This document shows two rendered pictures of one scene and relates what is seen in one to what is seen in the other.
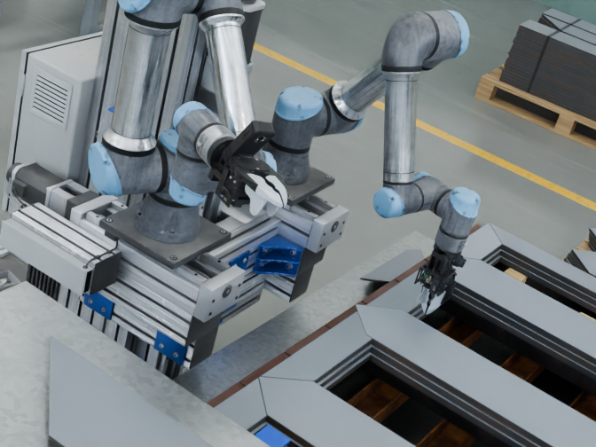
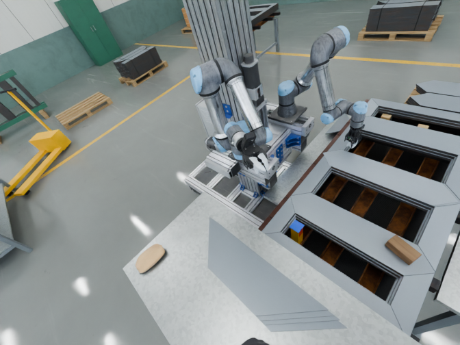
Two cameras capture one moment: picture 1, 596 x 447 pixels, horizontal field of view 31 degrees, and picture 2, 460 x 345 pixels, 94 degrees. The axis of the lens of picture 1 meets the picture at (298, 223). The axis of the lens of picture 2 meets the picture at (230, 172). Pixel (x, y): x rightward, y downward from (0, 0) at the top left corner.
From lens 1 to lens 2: 1.15 m
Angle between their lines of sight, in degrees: 30
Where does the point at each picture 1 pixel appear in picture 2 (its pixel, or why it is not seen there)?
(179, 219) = not seen: hidden behind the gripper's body
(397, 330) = (341, 159)
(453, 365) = (366, 170)
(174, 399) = (252, 235)
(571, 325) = (417, 134)
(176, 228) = not seen: hidden behind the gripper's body
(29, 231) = (211, 161)
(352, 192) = not seen: hidden behind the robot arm
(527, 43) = (374, 14)
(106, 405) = (227, 247)
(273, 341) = (298, 167)
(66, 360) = (213, 227)
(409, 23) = (318, 42)
